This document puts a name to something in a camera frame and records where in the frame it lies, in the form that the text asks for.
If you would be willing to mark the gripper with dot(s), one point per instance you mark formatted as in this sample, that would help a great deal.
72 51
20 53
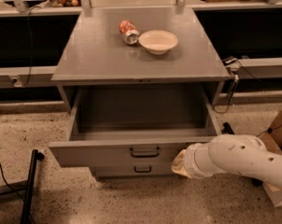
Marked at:
190 162

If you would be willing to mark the grey top drawer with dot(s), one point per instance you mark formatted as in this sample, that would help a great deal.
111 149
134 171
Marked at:
107 121

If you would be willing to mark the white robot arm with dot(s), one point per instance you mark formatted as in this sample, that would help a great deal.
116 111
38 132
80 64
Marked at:
244 155

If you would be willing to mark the grey metal drawer cabinet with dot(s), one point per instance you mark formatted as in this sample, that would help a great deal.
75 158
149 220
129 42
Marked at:
96 54

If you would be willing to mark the cardboard box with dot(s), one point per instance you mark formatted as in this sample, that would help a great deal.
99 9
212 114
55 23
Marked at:
272 138

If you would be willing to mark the crushed orange soda can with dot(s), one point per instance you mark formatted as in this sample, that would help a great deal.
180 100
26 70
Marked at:
129 32

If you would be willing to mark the black stand leg left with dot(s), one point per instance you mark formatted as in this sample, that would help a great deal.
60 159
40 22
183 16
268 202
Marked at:
25 214

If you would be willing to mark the lower drawer with handle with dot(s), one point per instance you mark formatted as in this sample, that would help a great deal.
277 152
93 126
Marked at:
132 170

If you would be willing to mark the black top drawer handle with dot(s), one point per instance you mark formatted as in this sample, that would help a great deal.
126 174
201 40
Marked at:
144 153

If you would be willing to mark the black adapter with cable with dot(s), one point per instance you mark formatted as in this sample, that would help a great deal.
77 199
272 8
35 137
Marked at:
233 66

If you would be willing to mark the wall power outlet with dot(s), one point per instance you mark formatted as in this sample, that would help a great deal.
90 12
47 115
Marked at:
16 81

